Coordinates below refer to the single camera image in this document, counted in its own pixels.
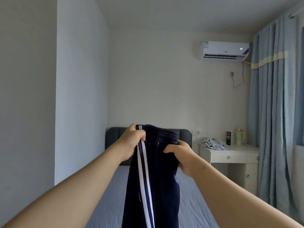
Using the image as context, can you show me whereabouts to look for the white bedside desk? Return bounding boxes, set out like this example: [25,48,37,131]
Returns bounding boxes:
[199,144,260,196]

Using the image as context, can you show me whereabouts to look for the person's right forearm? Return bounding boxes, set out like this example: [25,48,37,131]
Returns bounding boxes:
[189,158,304,228]

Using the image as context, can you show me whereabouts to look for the person's left hand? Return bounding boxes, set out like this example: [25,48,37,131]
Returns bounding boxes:
[117,123,146,162]

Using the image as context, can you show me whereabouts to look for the person's left forearm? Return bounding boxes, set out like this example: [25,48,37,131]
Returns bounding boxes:
[0,142,130,228]

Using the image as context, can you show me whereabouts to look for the pale green thermos jug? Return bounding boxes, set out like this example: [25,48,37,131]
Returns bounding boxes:
[235,129,245,146]

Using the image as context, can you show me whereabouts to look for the crumpled grey cloth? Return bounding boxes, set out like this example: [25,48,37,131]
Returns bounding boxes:
[199,138,229,150]

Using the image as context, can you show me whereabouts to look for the light blue curtain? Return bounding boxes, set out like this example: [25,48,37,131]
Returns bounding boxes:
[248,7,304,226]

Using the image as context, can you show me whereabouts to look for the navy white-striped track pants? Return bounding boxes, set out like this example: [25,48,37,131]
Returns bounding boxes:
[121,124,180,228]

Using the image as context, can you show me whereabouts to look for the white wall air conditioner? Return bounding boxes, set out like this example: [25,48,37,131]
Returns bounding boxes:
[199,41,250,62]

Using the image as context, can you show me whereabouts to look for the person's right hand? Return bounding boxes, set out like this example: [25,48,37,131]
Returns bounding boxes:
[163,140,205,178]

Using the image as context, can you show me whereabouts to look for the grey upholstered bed headboard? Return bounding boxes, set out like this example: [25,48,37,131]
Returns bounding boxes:
[105,127,192,166]

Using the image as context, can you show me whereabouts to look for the black air conditioner power cable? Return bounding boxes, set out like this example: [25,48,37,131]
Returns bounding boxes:
[231,61,245,88]

